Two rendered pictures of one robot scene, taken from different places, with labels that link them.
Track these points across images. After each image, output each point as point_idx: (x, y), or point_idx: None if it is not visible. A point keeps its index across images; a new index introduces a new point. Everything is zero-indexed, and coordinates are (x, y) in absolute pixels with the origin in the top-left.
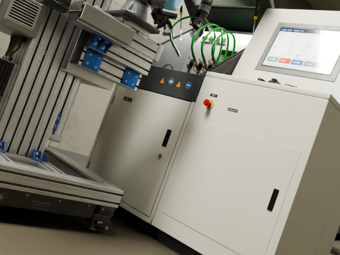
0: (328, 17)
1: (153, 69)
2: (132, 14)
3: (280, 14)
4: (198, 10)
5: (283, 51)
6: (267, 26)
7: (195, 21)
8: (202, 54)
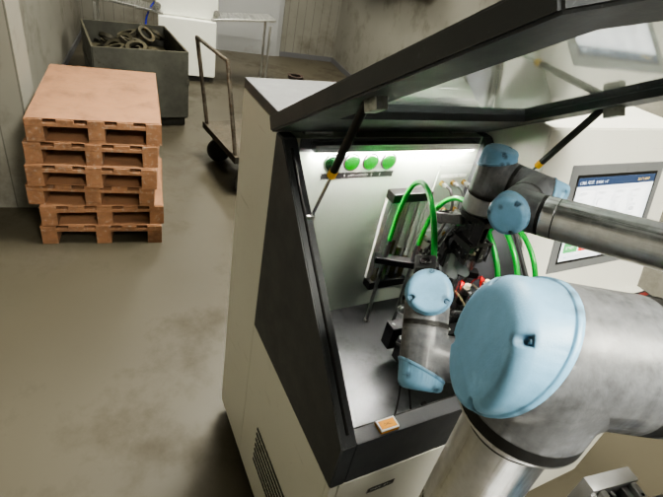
0: (636, 145)
1: (442, 420)
2: None
3: (574, 144)
4: (488, 228)
5: None
6: (556, 177)
7: (479, 253)
8: None
